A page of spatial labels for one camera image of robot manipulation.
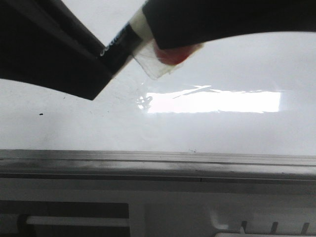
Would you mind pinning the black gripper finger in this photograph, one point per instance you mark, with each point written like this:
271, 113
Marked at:
178, 23
43, 43

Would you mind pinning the black white whiteboard marker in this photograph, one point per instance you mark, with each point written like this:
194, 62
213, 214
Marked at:
129, 41

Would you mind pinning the red magnet under clear tape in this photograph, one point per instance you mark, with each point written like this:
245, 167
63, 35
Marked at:
157, 62

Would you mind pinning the grey aluminium marker tray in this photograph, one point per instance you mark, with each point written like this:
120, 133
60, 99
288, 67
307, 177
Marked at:
51, 193

